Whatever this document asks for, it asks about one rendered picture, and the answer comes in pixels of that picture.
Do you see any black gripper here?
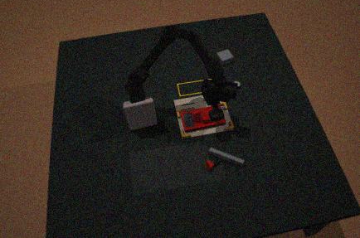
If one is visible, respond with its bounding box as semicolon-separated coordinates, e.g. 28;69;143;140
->
201;86;225;121

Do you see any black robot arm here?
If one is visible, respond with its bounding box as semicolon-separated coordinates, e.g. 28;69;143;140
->
124;26;238;104

